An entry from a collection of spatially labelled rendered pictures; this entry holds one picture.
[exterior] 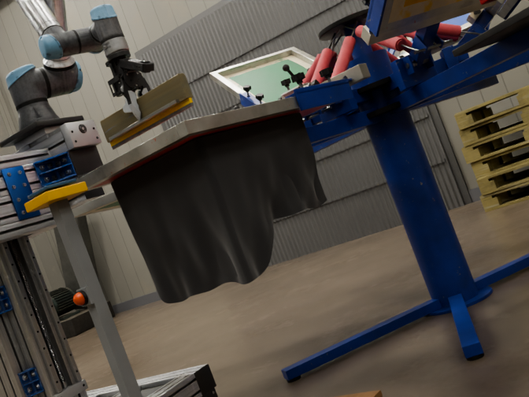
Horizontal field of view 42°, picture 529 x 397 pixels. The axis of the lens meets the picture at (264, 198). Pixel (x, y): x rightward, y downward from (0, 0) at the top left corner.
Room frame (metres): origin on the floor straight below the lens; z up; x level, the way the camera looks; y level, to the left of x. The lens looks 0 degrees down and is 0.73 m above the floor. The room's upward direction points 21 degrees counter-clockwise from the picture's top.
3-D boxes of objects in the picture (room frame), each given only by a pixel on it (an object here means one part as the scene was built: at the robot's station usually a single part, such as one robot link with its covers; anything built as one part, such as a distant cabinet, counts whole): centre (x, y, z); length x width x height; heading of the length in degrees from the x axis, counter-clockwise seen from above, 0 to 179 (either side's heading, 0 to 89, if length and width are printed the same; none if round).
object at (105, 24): (2.12, 0.26, 1.39); 0.09 x 0.08 x 0.11; 31
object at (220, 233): (2.07, 0.27, 0.74); 0.45 x 0.03 x 0.43; 48
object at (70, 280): (8.79, 2.81, 0.76); 0.91 x 0.90 x 1.53; 147
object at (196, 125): (2.29, 0.08, 0.97); 0.79 x 0.58 x 0.04; 138
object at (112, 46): (2.12, 0.26, 1.31); 0.08 x 0.08 x 0.05
